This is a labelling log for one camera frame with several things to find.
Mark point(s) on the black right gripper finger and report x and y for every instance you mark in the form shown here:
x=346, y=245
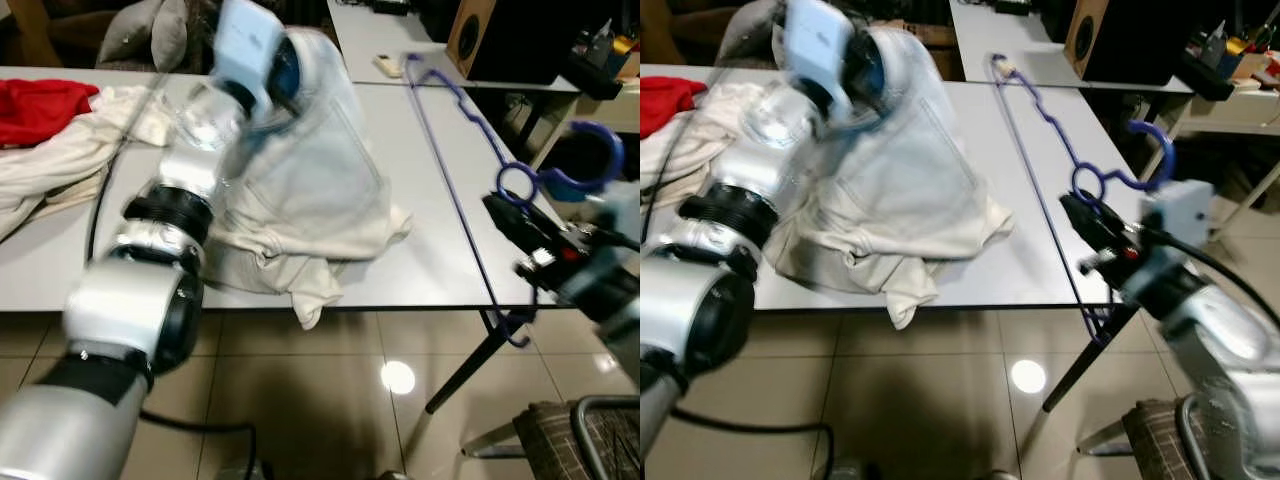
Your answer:
x=535, y=268
x=1095, y=220
x=1100, y=267
x=520, y=222

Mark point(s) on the cream denim trousers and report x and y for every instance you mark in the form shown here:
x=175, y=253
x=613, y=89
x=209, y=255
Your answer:
x=330, y=170
x=920, y=170

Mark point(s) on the red cotton garment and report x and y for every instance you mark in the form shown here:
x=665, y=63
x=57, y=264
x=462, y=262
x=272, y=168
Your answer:
x=45, y=108
x=665, y=100

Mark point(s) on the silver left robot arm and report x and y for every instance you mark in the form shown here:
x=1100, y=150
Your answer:
x=130, y=300
x=700, y=300

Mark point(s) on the beige remote control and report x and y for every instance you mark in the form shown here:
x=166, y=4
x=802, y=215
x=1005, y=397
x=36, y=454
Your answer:
x=1003, y=67
x=388, y=66

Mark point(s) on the black tool case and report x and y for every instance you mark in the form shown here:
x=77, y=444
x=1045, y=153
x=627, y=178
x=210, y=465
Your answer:
x=590, y=75
x=1205, y=75

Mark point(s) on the metal chair with checked cushion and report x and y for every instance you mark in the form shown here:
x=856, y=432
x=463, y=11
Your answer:
x=550, y=445
x=1155, y=445

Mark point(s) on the black speaker with wooden front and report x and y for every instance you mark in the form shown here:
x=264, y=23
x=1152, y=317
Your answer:
x=470, y=35
x=1085, y=35

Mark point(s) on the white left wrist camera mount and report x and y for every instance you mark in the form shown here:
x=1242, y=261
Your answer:
x=815, y=40
x=245, y=45

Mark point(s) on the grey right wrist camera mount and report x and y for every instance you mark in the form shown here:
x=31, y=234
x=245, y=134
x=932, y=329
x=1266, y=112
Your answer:
x=1180, y=210
x=615, y=210

